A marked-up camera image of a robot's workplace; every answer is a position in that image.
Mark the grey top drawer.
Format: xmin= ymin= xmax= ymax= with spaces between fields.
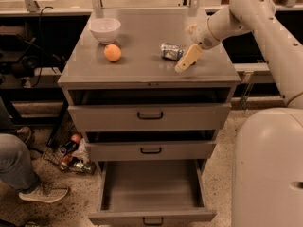
xmin=65 ymin=87 xmax=230 ymax=132

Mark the person leg in jeans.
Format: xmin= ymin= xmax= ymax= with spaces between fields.
xmin=0 ymin=98 xmax=40 ymax=193

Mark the grey bottom drawer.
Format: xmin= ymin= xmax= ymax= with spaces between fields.
xmin=89 ymin=160 xmax=216 ymax=227

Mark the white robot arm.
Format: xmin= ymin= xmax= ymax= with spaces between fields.
xmin=175 ymin=0 xmax=303 ymax=227

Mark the grey middle drawer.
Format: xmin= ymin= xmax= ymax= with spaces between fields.
xmin=85 ymin=130 xmax=216 ymax=161

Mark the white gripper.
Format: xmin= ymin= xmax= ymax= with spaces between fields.
xmin=175 ymin=21 xmax=220 ymax=73

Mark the black cable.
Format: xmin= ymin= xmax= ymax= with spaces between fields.
xmin=18 ymin=6 xmax=67 ymax=88

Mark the wire basket with items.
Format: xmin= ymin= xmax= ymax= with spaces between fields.
xmin=43 ymin=133 xmax=96 ymax=175

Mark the grey drawer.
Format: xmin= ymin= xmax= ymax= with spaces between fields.
xmin=65 ymin=87 xmax=230 ymax=132
xmin=89 ymin=160 xmax=216 ymax=227
xmin=85 ymin=130 xmax=216 ymax=161

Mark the beige sneaker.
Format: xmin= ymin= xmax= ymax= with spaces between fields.
xmin=19 ymin=182 xmax=69 ymax=203

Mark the grey drawer cabinet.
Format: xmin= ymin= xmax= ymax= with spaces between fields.
xmin=57 ymin=7 xmax=242 ymax=175

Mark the white ceramic bowl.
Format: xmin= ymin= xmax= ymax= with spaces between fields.
xmin=89 ymin=18 xmax=121 ymax=44

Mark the orange fruit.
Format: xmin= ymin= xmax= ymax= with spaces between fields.
xmin=104 ymin=44 xmax=121 ymax=61

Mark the silver redbull can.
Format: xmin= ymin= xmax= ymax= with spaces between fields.
xmin=161 ymin=43 xmax=184 ymax=61

